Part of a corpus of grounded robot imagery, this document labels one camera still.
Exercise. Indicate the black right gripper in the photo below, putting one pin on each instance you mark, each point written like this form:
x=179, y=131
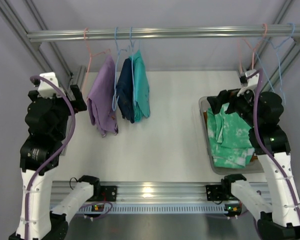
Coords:
x=225, y=97

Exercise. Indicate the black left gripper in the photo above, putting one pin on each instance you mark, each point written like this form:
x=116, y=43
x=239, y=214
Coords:
x=71, y=99

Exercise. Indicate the green tie-dye trousers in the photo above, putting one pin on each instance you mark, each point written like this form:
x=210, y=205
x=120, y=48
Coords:
x=227, y=137

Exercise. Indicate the light blue wire hanger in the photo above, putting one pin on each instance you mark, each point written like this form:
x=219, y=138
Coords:
x=276, y=49

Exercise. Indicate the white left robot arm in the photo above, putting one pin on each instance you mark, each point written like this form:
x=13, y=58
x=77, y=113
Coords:
x=47, y=119

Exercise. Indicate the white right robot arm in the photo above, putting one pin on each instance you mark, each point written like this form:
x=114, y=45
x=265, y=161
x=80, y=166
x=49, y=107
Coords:
x=280, y=219

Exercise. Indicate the purple trousers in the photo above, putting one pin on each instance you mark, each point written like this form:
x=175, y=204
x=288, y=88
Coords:
x=100, y=99

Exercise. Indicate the dark navy denim trousers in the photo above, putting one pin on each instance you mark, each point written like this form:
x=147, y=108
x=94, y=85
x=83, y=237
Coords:
x=124, y=91

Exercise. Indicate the teal trousers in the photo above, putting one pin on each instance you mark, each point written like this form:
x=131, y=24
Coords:
x=142, y=110

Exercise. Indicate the clear plastic storage bin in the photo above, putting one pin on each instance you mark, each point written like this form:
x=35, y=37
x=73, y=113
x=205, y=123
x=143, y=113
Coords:
x=254, y=167

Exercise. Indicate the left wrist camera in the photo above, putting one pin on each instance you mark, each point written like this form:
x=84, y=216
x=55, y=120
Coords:
x=44, y=89

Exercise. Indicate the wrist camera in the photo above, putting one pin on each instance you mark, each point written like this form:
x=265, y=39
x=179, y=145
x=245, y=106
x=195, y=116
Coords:
x=44, y=89
x=253, y=78

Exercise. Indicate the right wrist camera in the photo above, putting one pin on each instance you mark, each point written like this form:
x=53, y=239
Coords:
x=253, y=78

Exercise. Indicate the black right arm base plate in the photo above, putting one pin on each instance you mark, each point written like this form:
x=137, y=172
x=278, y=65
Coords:
x=216, y=193

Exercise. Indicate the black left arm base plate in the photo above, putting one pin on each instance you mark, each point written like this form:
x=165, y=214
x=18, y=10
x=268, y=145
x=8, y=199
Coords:
x=108, y=193

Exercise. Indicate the aluminium front frame rail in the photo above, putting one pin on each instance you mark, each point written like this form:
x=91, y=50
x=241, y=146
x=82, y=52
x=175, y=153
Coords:
x=155, y=192

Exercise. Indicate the grey slotted cable duct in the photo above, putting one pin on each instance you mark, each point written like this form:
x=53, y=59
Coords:
x=170, y=208

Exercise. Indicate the aluminium hanging rail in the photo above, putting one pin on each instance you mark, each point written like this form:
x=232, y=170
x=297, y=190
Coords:
x=272, y=30

